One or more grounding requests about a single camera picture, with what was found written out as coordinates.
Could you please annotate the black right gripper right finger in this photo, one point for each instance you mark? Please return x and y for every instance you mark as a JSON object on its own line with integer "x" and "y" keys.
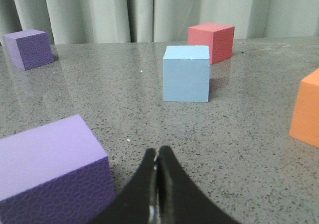
{"x": 180, "y": 200}

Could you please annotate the purple foam cube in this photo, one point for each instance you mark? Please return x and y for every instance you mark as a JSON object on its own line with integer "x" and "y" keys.
{"x": 28, "y": 49}
{"x": 57, "y": 173}

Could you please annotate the purple foam cube near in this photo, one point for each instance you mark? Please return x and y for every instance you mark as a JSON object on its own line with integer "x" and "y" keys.
{"x": 57, "y": 173}

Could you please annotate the red foam cube far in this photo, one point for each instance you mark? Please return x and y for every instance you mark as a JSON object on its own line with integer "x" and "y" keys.
{"x": 219, "y": 38}

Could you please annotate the purple foam cube far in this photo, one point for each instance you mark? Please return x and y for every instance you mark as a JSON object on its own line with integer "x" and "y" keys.
{"x": 28, "y": 49}

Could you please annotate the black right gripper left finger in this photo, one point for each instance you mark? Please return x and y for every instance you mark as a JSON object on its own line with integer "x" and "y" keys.
{"x": 137, "y": 202}

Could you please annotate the orange foam cube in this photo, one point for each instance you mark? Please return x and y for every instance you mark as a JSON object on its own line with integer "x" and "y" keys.
{"x": 305, "y": 119}

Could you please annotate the grey-green curtain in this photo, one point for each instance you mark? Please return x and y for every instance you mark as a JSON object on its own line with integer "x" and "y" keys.
{"x": 111, "y": 21}

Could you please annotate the light blue foam cube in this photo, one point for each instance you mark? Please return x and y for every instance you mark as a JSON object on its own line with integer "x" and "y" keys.
{"x": 186, "y": 73}

